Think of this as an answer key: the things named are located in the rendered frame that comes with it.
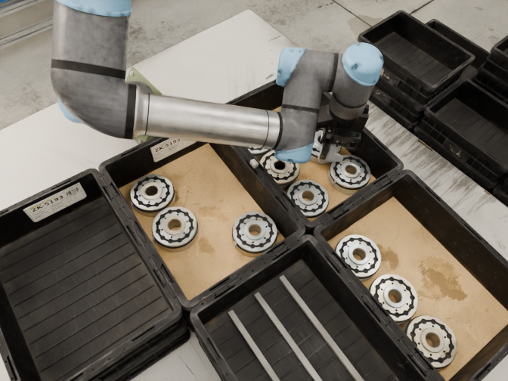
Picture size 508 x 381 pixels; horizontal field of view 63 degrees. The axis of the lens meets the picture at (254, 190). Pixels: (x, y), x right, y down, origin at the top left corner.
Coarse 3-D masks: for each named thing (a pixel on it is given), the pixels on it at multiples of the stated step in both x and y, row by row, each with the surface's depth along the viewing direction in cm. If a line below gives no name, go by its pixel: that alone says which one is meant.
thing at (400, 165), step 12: (276, 84) 109; (240, 96) 106; (252, 96) 107; (384, 144) 100; (252, 156) 96; (396, 156) 98; (264, 168) 94; (396, 168) 96; (384, 180) 94; (360, 192) 92; (288, 204) 90; (348, 204) 90; (300, 216) 88; (324, 216) 88; (312, 228) 88
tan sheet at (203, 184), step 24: (168, 168) 105; (192, 168) 106; (216, 168) 106; (120, 192) 101; (192, 192) 102; (216, 192) 102; (240, 192) 102; (144, 216) 98; (216, 216) 99; (216, 240) 95; (168, 264) 92; (192, 264) 92; (216, 264) 92; (240, 264) 92; (192, 288) 89
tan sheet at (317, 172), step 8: (344, 152) 110; (304, 168) 107; (312, 168) 107; (320, 168) 107; (328, 168) 108; (304, 176) 106; (312, 176) 106; (320, 176) 106; (328, 184) 105; (328, 192) 104; (336, 192) 104; (336, 200) 102; (328, 208) 101
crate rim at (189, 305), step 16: (144, 144) 96; (112, 160) 94; (256, 176) 93; (112, 192) 89; (272, 192) 91; (128, 208) 87; (288, 208) 89; (144, 240) 84; (288, 240) 85; (240, 272) 81; (176, 288) 79; (208, 288) 79; (192, 304) 77
